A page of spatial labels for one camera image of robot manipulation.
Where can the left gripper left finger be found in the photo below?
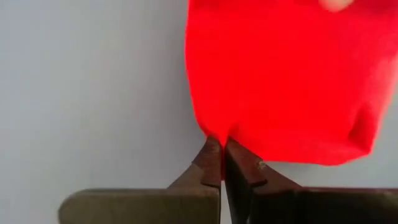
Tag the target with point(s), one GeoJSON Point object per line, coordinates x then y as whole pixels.
{"type": "Point", "coordinates": [155, 205]}

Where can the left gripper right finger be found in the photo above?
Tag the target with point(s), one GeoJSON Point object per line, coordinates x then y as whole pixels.
{"type": "Point", "coordinates": [280, 205]}

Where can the red towel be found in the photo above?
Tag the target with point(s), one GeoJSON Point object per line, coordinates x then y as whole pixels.
{"type": "Point", "coordinates": [280, 77]}

